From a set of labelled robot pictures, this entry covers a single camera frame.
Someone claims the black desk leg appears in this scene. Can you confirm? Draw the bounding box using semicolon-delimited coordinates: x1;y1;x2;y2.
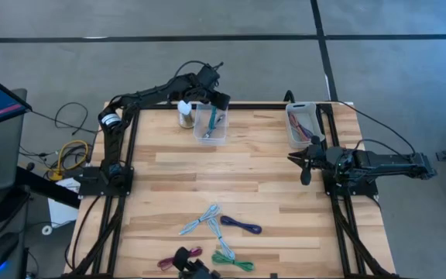
13;166;81;210

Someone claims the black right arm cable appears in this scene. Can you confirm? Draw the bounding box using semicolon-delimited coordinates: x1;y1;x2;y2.
334;100;417;158

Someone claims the purple braided usb cable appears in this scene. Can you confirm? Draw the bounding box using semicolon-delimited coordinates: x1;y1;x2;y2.
219;215;263;236

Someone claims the white paper sheet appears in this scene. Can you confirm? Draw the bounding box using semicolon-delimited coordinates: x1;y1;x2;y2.
47;177;80;229

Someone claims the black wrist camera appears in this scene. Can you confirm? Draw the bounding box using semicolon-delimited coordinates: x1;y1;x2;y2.
197;64;221;88
325;145;348;167

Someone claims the yellow cable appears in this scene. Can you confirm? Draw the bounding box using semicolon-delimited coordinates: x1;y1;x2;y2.
47;139;91;182

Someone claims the black white braided cable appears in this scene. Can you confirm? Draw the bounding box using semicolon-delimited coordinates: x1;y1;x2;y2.
202;114;226;140

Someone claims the black floor cable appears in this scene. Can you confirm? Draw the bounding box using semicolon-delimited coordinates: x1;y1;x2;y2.
29;101;101;136

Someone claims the black computer mouse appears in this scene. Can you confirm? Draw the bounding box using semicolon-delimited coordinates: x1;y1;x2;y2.
0;231;20;271

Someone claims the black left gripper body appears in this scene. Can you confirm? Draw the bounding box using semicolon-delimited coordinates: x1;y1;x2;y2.
197;85;221;104

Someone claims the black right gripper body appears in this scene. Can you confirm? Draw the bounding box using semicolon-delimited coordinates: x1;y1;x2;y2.
310;145;344;174

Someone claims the light blue usb cable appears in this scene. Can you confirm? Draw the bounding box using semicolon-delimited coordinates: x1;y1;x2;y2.
179;204;221;236
207;216;236;260

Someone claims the grey desk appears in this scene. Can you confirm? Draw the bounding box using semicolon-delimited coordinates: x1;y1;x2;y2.
0;88;29;197

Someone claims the magenta cable bundle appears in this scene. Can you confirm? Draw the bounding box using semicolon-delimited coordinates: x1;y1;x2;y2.
156;246;204;272

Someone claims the white bulb wooden lamp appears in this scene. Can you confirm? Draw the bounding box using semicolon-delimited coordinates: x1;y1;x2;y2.
177;99;196;129

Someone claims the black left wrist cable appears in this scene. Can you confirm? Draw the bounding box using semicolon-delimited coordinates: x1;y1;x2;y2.
173;60;225;84

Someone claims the salmon pink usb cable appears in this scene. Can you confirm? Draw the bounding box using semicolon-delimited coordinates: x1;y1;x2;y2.
287;112;305;143

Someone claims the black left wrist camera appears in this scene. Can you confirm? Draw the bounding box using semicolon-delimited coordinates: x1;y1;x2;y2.
197;64;221;88

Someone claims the white plastic bin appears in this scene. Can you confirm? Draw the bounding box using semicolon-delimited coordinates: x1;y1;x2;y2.
284;102;326;150

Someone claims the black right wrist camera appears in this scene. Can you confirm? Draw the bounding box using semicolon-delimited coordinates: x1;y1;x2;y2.
325;145;348;167

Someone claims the green rubber usb cable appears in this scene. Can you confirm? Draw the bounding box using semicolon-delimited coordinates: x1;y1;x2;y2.
207;106;218;135
211;250;256;273

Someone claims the lilac usb cable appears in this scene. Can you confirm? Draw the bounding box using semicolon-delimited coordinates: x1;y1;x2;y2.
298;122;315;141

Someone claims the clear plastic bin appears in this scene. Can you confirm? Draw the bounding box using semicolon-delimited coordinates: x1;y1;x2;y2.
192;102;230;146

